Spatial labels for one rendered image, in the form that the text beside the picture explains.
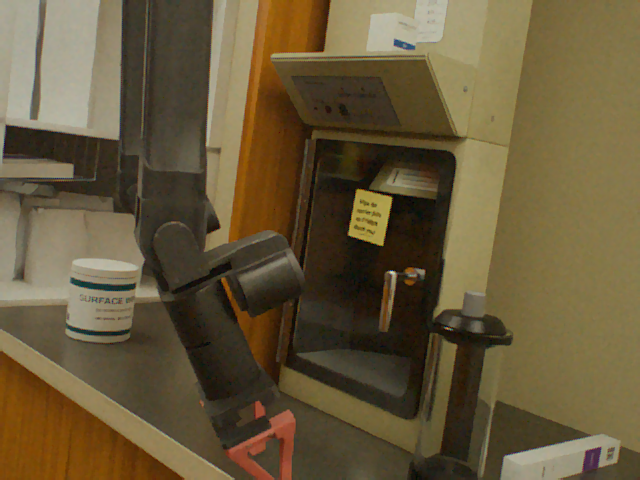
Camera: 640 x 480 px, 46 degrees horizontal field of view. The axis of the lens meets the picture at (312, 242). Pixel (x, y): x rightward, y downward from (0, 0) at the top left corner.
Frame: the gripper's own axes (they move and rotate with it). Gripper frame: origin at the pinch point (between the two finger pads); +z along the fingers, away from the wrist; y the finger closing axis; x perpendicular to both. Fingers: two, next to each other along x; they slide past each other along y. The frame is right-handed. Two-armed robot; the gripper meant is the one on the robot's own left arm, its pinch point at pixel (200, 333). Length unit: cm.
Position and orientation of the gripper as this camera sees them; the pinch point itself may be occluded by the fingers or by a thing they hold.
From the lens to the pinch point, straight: 123.7
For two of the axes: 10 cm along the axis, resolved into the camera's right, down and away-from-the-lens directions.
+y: -2.9, -1.3, 9.5
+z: 3.6, 9.0, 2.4
